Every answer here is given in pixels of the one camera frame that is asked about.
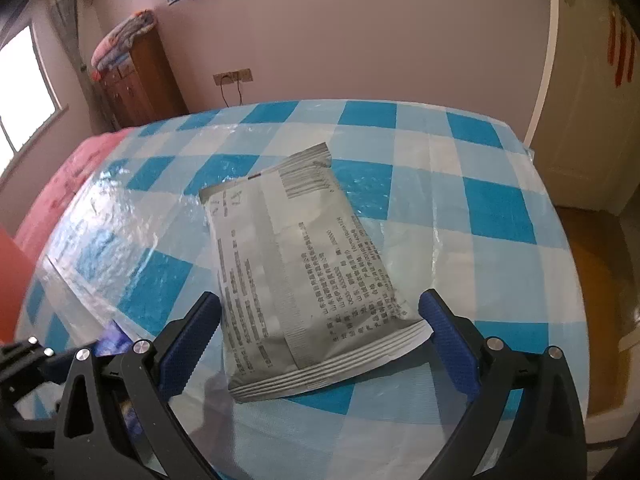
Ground red knot decoration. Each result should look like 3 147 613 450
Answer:
605 0 638 86

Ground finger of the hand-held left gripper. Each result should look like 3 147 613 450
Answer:
0 336 101 403

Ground grey printed snack packet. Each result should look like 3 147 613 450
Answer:
198 142 433 403

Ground black socket cable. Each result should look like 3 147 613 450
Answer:
218 77 246 108

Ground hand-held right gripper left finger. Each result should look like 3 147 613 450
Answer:
54 290 223 480

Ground folded blankets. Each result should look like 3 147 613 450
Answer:
90 8 160 81

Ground wall socket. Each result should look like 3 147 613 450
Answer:
213 67 254 86

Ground wooden cabinet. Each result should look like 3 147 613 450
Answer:
97 25 188 131

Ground pink bed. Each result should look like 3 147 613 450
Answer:
12 127 138 256

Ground blue checked tablecloth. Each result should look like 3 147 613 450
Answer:
15 99 593 480

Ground grey curtain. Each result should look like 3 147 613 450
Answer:
47 0 108 131

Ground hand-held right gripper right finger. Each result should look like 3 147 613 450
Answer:
419 287 588 480

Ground white door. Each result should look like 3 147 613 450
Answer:
522 0 640 213

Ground window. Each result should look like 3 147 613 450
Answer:
0 25 63 156

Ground orange bin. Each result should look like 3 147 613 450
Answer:
0 225 38 343

